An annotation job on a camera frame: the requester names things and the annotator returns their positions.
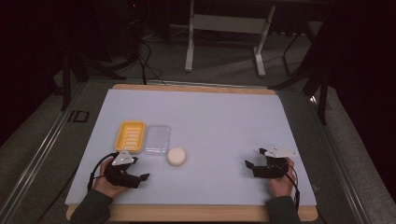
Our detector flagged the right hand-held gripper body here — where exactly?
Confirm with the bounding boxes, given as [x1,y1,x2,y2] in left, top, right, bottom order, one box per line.
[252,145,299,179]

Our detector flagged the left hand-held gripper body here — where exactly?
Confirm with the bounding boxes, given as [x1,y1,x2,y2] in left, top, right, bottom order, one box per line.
[103,148,142,189]

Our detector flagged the yellow soap dish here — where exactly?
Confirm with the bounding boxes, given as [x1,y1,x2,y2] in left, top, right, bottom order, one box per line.
[114,119,148,155]

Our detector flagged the clear plastic container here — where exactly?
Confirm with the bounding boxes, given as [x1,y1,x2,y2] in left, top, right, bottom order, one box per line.
[143,124,172,158]

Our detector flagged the round white soap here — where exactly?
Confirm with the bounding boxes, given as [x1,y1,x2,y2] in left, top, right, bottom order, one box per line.
[166,147,188,167]

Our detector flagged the person's left hand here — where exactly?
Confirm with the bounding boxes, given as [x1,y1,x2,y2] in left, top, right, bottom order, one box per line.
[92,157,131,200]

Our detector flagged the person's right hand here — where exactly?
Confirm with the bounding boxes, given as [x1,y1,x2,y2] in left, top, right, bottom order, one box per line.
[267,157,296,198]

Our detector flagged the white table mat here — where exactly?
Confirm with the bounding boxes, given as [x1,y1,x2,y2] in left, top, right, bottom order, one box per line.
[64,88,318,207]

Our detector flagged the black tripod stand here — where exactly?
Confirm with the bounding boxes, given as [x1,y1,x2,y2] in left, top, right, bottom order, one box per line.
[52,31,128,112]

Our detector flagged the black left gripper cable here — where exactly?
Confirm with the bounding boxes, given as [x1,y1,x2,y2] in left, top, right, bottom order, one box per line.
[87,151,120,192]

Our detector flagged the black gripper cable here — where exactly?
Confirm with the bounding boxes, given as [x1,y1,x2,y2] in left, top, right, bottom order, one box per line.
[87,151,120,192]
[274,162,302,211]

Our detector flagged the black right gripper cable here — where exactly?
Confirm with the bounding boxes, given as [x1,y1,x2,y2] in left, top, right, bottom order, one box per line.
[274,162,302,211]

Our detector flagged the metal floor rail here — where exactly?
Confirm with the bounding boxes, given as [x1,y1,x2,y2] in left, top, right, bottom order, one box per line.
[306,94,373,224]
[0,81,89,224]

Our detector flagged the black chair frame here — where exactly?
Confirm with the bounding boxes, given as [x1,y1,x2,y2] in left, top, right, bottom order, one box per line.
[267,18,335,126]

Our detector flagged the black floor cables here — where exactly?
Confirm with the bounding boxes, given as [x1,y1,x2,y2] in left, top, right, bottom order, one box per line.
[125,0,167,86]

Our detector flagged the white metal table frame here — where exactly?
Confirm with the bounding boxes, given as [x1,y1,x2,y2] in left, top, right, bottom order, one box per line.
[184,0,277,77]

